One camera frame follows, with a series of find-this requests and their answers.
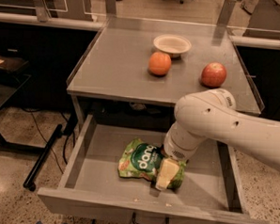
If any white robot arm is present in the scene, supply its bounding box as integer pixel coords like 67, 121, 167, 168
163, 88, 280, 171

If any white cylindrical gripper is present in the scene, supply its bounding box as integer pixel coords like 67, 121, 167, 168
156, 121, 205, 190

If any white paper bowl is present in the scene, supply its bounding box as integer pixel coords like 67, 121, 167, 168
153, 34, 192, 58

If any red apple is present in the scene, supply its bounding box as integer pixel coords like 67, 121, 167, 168
201, 62, 226, 88

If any grey counter cabinet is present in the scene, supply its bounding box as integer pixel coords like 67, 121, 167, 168
67, 17, 265, 125

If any metal railing bar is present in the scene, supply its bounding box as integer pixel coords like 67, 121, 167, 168
0, 12, 105, 32

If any black floor cable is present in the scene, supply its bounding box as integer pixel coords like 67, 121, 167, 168
17, 106, 78, 175

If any grey open top drawer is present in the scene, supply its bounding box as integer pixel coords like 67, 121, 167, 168
38, 116, 270, 224

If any dark side table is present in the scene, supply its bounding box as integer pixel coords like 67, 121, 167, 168
0, 55, 44, 154

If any green rice chip bag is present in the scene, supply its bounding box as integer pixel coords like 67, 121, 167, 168
118, 138, 186, 189

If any orange fruit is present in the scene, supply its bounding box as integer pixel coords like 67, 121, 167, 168
148, 52, 172, 76

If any black metal floor bar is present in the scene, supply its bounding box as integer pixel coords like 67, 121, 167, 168
23, 124, 62, 191

